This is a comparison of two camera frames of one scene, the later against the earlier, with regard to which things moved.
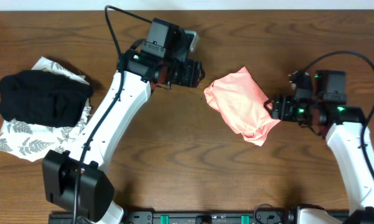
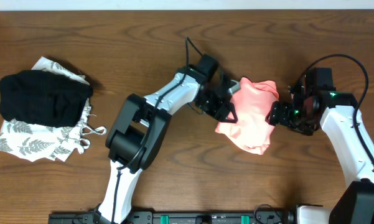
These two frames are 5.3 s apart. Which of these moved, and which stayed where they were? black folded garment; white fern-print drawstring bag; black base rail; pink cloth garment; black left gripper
Moved: pink cloth garment; black left gripper
Stayed: black base rail; black folded garment; white fern-print drawstring bag
